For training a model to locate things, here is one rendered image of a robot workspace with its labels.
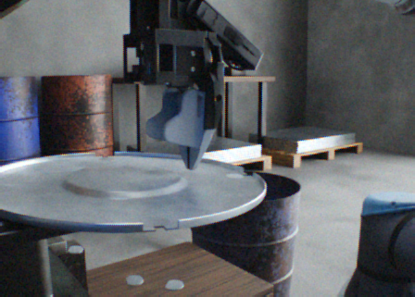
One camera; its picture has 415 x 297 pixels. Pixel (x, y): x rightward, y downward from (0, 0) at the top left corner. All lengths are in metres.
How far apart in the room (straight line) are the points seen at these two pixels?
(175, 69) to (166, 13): 0.06
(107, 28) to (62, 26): 0.44
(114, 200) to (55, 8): 3.56
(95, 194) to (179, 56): 0.16
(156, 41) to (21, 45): 3.39
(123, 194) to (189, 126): 0.11
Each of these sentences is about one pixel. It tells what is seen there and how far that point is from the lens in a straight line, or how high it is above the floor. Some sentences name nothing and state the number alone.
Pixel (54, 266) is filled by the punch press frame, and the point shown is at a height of 0.64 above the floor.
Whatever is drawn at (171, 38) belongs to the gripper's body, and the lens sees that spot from 0.40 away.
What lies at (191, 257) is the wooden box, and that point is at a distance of 1.25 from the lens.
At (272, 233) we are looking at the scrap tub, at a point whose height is 0.36.
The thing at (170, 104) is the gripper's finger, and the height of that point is 0.86.
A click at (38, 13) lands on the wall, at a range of 3.83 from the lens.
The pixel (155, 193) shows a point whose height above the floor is 0.79.
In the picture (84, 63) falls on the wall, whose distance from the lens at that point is 3.92.
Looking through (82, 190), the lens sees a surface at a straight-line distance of 0.38.
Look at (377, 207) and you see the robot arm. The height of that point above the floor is 0.67.
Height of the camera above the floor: 0.89
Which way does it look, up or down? 9 degrees down
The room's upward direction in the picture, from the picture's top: straight up
